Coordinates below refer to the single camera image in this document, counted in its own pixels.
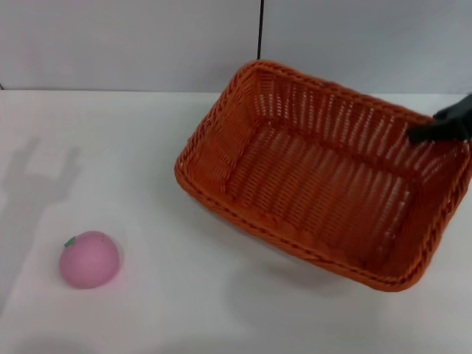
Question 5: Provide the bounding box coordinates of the black vertical wall strip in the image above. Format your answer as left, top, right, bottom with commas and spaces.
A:
257, 0, 265, 60

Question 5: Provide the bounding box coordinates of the pink peach toy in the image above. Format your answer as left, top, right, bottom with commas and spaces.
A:
58, 230, 122, 291

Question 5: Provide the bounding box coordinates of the orange woven rectangular basket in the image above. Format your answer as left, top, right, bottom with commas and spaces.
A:
173, 59, 472, 294

